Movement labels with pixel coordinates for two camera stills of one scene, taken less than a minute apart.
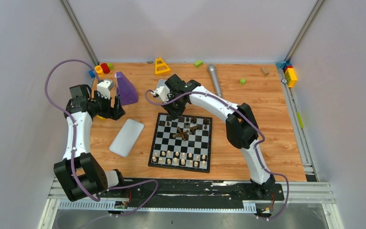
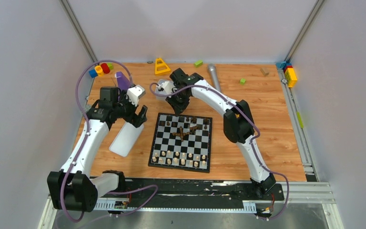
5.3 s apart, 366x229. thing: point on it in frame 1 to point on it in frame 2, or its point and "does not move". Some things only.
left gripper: x=113 y=107 to x=134 y=111
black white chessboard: x=182 y=143 does not move
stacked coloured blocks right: x=289 y=72 does not move
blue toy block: x=91 y=74 does not move
